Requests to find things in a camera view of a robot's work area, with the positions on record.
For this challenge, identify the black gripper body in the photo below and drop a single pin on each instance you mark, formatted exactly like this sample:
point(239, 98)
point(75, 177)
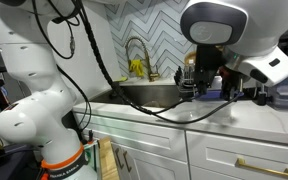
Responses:
point(209, 61)

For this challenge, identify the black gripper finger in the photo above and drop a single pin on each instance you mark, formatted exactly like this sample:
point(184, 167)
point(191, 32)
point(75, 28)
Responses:
point(230, 88)
point(202, 86)

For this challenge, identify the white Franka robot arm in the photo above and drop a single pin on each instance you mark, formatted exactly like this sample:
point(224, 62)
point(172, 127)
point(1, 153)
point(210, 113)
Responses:
point(37, 100)

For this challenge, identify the clear bottle with cap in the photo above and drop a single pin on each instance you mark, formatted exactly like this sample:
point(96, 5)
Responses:
point(189, 69)

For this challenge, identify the stainless steel sink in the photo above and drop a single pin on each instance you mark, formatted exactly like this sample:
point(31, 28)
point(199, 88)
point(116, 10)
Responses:
point(150, 95)

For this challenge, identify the gold spring kitchen faucet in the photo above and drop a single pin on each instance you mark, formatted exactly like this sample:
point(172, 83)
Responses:
point(147, 63)

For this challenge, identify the yellow rubber glove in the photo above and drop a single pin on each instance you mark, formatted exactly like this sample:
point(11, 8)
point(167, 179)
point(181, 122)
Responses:
point(136, 67)

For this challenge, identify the white base cabinet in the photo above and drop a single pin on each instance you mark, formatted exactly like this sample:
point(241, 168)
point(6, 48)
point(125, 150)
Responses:
point(144, 140)

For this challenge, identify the yellow sponge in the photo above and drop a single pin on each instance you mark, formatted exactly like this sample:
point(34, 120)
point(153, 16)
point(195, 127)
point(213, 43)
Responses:
point(121, 79)

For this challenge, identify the wooden cutting board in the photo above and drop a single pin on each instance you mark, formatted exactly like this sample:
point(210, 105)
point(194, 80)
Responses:
point(108, 160)

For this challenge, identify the dark robot cart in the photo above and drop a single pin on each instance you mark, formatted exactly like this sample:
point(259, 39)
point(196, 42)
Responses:
point(10, 166)

